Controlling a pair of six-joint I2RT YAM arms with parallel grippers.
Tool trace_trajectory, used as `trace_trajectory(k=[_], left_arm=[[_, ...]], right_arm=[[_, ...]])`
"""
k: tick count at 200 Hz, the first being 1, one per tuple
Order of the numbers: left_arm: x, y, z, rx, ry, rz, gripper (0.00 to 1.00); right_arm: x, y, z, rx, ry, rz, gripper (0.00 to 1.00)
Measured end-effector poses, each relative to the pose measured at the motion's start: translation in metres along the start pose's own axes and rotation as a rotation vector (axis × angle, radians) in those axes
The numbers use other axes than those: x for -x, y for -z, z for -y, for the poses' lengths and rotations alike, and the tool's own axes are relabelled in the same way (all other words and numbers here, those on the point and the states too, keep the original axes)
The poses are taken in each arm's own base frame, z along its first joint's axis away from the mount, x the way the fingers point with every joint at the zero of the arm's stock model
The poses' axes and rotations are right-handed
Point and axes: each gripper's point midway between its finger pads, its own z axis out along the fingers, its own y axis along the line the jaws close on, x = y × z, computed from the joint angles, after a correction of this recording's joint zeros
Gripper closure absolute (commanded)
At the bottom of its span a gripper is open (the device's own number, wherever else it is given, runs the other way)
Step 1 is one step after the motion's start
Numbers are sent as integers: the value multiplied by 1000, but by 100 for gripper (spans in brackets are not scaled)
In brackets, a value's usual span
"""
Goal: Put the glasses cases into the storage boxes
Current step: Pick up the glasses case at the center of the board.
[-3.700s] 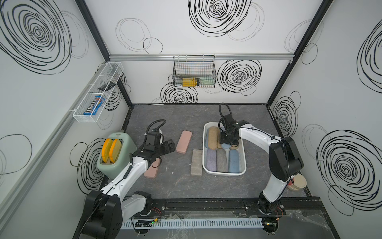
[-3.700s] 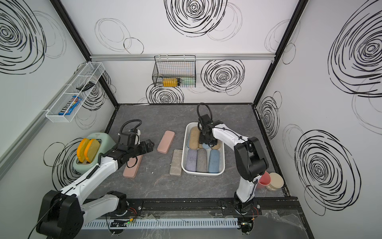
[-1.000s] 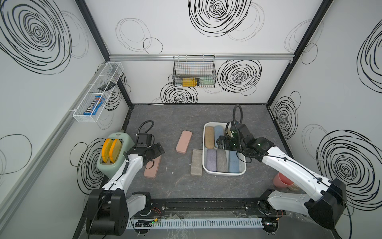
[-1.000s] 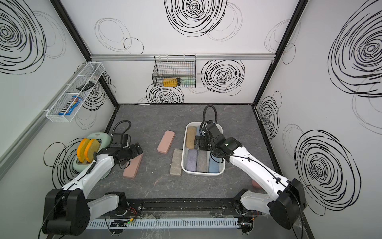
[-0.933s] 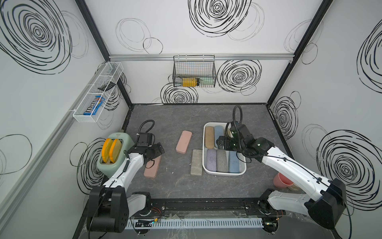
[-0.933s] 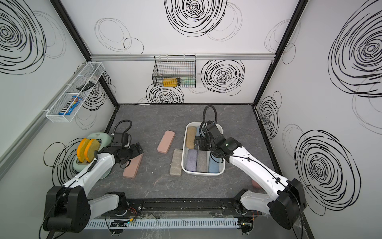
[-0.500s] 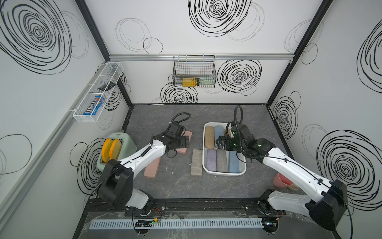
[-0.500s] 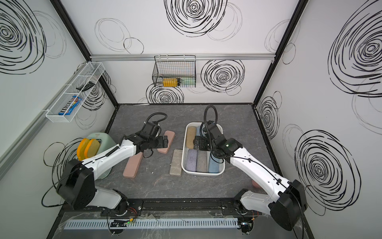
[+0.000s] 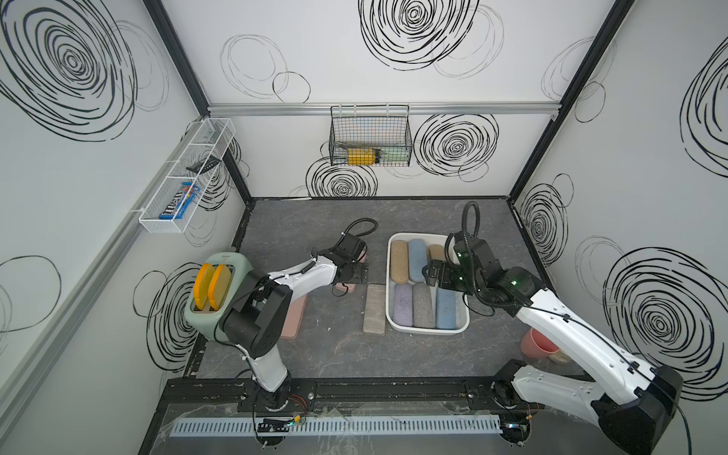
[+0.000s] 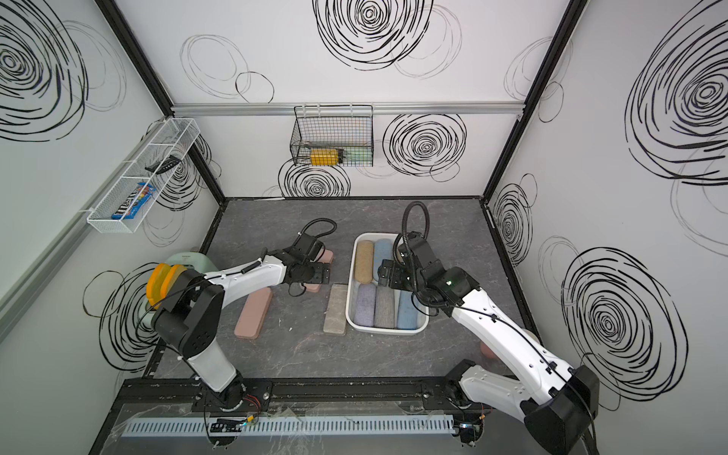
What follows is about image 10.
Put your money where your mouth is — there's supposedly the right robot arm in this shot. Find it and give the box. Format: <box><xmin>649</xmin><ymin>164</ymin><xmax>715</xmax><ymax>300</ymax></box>
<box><xmin>378</xmin><ymin>232</ymin><xmax>600</xmax><ymax>454</ymax></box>

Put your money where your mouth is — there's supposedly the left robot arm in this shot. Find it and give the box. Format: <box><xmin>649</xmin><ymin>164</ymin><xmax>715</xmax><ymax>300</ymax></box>
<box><xmin>146</xmin><ymin>233</ymin><xmax>330</xmax><ymax>411</ymax></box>

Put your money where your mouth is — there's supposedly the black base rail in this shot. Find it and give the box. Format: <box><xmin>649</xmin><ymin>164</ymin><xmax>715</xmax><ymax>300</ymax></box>
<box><xmin>115</xmin><ymin>377</ymin><xmax>472</xmax><ymax>413</ymax></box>

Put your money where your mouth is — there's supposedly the light blue glasses case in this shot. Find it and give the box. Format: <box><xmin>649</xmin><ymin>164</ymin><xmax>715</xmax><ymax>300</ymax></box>
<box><xmin>373</xmin><ymin>239</ymin><xmax>392</xmax><ymax>282</ymax></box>
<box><xmin>396</xmin><ymin>290</ymin><xmax>420</xmax><ymax>330</ymax></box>

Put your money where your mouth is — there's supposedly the black remote on shelf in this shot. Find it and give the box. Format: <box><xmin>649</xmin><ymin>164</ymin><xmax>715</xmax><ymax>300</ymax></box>
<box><xmin>145</xmin><ymin>155</ymin><xmax>181</xmax><ymax>174</ymax></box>

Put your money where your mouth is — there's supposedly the green item in basket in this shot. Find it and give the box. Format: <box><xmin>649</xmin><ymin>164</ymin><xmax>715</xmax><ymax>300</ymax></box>
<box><xmin>341</xmin><ymin>146</ymin><xmax>373</xmax><ymax>167</ymax></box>

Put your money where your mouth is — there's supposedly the left orange toast slice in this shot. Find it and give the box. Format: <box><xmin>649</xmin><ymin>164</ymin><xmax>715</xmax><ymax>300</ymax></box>
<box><xmin>146</xmin><ymin>264</ymin><xmax>172</xmax><ymax>308</ymax></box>

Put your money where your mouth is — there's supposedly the white slotted cable duct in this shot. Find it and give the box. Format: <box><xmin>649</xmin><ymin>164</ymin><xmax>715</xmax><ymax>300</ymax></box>
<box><xmin>121</xmin><ymin>415</ymin><xmax>455</xmax><ymax>437</ymax></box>

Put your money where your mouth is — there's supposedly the mint green toaster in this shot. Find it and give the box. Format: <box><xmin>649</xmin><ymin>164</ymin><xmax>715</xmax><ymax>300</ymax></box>
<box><xmin>140</xmin><ymin>251</ymin><xmax>218</xmax><ymax>329</ymax></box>

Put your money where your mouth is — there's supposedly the orange toast slice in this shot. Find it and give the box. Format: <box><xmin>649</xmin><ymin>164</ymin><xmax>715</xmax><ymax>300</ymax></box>
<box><xmin>159</xmin><ymin>265</ymin><xmax>187</xmax><ymax>295</ymax></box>
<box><xmin>146</xmin><ymin>264</ymin><xmax>172</xmax><ymax>308</ymax></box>

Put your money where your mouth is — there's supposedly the purple fabric glasses case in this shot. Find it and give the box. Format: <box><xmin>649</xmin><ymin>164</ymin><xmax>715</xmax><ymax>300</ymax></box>
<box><xmin>354</xmin><ymin>284</ymin><xmax>377</xmax><ymax>327</ymax></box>

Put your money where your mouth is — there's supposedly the tan fabric glasses case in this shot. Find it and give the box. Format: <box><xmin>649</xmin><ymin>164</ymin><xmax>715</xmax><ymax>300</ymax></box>
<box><xmin>354</xmin><ymin>240</ymin><xmax>375</xmax><ymax>284</ymax></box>

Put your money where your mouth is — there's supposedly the aluminium wall rail back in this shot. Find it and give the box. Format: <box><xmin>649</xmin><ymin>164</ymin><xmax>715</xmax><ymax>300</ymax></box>
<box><xmin>172</xmin><ymin>100</ymin><xmax>525</xmax><ymax>118</ymax></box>

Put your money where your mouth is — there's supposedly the white wire wall shelf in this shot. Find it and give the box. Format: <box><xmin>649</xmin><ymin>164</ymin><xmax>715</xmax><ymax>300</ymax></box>
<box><xmin>86</xmin><ymin>118</ymin><xmax>200</xmax><ymax>234</ymax></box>

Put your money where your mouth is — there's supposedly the white plastic storage tray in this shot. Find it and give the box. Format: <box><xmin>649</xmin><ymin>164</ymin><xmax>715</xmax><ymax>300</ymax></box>
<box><xmin>345</xmin><ymin>232</ymin><xmax>430</xmax><ymax>336</ymax></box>

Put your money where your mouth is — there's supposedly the grey fabric glasses case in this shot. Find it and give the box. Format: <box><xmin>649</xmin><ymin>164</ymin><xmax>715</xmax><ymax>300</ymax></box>
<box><xmin>375</xmin><ymin>286</ymin><xmax>395</xmax><ymax>329</ymax></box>

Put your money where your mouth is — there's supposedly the aluminium wall rail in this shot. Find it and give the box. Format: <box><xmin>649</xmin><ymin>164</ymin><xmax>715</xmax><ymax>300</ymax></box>
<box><xmin>172</xmin><ymin>100</ymin><xmax>525</xmax><ymax>118</ymax></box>
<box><xmin>1</xmin><ymin>118</ymin><xmax>168</xmax><ymax>342</ymax></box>

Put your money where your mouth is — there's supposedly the aluminium wall rail left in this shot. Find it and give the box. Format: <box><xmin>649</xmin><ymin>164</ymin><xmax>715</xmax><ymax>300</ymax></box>
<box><xmin>1</xmin><ymin>118</ymin><xmax>168</xmax><ymax>342</ymax></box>

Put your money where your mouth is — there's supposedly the pink glasses case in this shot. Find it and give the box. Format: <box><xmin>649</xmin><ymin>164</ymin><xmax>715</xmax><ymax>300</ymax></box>
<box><xmin>304</xmin><ymin>250</ymin><xmax>334</xmax><ymax>293</ymax></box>
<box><xmin>234</xmin><ymin>287</ymin><xmax>273</xmax><ymax>339</ymax></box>

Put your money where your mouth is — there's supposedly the yellow item in basket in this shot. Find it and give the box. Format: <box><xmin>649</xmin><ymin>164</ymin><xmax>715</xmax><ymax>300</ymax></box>
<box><xmin>309</xmin><ymin>148</ymin><xmax>342</xmax><ymax>167</ymax></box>

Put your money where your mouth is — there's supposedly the black wire wall basket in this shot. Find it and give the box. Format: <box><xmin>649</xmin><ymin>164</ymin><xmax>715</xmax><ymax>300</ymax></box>
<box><xmin>289</xmin><ymin>113</ymin><xmax>375</xmax><ymax>166</ymax></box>

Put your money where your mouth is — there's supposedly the right orange toast slice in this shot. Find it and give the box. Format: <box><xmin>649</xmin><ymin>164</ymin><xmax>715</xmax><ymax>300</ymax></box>
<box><xmin>159</xmin><ymin>265</ymin><xmax>187</xmax><ymax>295</ymax></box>

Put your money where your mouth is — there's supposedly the blue candy packet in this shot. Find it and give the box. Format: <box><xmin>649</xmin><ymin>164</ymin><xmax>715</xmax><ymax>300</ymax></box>
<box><xmin>111</xmin><ymin>182</ymin><xmax>157</xmax><ymax>220</ymax></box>

